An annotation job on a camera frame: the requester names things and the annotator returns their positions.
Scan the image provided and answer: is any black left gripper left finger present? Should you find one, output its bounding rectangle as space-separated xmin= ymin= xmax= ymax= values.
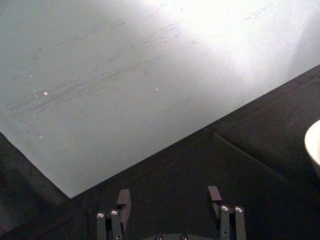
xmin=96 ymin=188 xmax=132 ymax=240

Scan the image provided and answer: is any black table cloth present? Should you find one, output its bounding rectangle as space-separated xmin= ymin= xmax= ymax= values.
xmin=0 ymin=64 xmax=320 ymax=240

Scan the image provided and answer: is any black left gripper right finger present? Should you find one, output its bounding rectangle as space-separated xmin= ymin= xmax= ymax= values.
xmin=207 ymin=185 xmax=246 ymax=240

